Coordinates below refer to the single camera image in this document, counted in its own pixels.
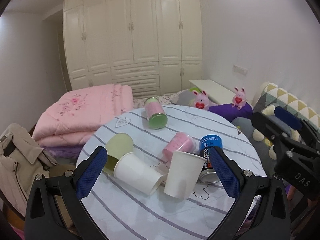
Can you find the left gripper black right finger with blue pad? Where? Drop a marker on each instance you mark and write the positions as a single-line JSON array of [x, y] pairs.
[[272, 217]]

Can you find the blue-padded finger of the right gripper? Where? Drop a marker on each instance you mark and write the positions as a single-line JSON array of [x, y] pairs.
[[306, 131]]

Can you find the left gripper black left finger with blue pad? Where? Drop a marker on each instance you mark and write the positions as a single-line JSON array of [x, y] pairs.
[[43, 218]]

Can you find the white paper cup lying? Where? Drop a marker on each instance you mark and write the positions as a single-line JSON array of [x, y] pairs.
[[134, 172]]

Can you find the white paper cup tilted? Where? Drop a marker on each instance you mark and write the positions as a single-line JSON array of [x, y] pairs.
[[183, 174]]

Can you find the green plastic cup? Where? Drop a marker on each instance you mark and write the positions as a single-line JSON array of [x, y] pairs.
[[116, 148]]

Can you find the pink plastic cup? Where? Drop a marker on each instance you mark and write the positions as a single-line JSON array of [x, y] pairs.
[[180, 142]]

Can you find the grey plush toy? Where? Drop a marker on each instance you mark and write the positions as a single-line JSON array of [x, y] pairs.
[[262, 145]]

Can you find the triangle patterned pillow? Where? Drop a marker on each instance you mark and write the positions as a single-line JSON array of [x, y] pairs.
[[270, 94]]

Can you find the purple fuzzy blanket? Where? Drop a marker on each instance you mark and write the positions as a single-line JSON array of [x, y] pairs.
[[66, 152]]

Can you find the beige jacket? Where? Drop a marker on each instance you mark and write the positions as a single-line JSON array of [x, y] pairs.
[[21, 160]]

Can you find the blue black drink can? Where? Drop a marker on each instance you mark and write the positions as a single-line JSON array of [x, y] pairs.
[[207, 143]]

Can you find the pink plush rabbit right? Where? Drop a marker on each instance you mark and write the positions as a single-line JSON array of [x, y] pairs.
[[239, 100]]

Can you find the pink plush rabbit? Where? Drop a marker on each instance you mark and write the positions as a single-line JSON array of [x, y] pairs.
[[239, 100], [201, 101]]

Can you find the purple cushion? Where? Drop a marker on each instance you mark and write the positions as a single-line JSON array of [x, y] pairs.
[[230, 113]]

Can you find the folded pink quilt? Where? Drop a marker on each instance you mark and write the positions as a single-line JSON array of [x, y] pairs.
[[79, 113]]

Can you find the white low bench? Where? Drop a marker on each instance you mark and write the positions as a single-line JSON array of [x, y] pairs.
[[216, 92]]

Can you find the pink plush rabbit left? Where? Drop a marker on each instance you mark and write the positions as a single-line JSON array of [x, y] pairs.
[[201, 101]]

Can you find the grey green pillow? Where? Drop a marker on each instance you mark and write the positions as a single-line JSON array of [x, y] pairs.
[[185, 97]]

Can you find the pink green-lidded jar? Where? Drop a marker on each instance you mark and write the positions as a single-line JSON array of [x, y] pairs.
[[155, 113]]

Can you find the cream white wardrobe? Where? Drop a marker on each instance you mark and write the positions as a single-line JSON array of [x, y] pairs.
[[153, 46]]

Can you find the white wall socket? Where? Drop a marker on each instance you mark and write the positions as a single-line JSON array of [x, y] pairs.
[[241, 70]]

